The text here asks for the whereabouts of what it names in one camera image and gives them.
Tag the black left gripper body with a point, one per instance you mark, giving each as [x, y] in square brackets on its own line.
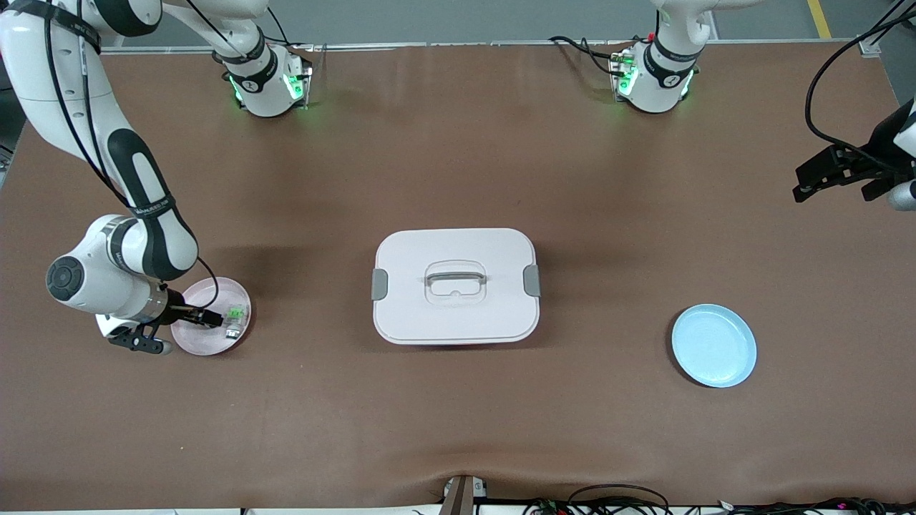
[877, 152]

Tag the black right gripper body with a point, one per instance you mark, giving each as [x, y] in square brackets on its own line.
[176, 309]

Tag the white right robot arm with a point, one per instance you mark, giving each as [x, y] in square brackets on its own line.
[143, 186]

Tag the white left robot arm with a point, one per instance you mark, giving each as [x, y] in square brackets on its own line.
[662, 71]

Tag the white lidded storage box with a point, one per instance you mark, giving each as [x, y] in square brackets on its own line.
[458, 307]

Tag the pink round plate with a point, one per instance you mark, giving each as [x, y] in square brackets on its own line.
[207, 343]

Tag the light blue round plate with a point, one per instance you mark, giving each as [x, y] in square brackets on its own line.
[715, 350]

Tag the green white push-button switch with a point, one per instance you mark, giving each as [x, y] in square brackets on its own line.
[235, 315]

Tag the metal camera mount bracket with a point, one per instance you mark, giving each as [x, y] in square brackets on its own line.
[461, 497]

